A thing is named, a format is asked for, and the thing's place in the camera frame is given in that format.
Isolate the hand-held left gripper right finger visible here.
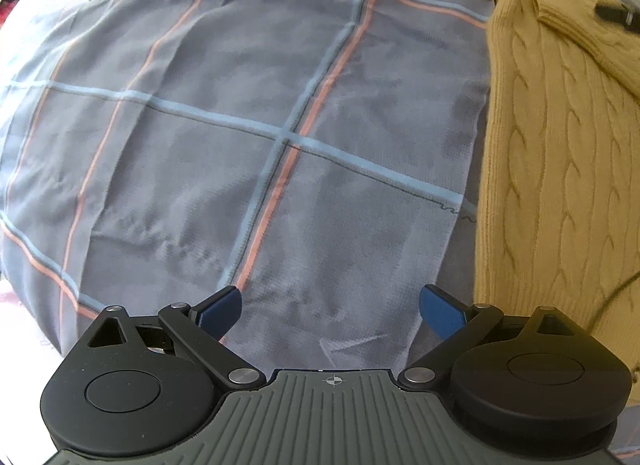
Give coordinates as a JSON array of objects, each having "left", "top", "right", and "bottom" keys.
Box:
[{"left": 399, "top": 284, "right": 578, "bottom": 389}]

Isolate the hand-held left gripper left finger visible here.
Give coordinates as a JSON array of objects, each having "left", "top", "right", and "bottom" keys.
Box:
[{"left": 88, "top": 285, "right": 265, "bottom": 389}]

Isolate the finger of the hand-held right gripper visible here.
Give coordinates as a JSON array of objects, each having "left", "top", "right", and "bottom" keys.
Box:
[{"left": 595, "top": 2, "right": 640, "bottom": 29}]

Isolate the mustard cable-knit sweater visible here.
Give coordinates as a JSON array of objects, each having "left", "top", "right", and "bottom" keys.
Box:
[{"left": 295, "top": 0, "right": 640, "bottom": 381}]

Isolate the grey plaid blanket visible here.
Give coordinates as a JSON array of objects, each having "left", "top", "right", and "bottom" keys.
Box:
[{"left": 0, "top": 0, "right": 501, "bottom": 386}]

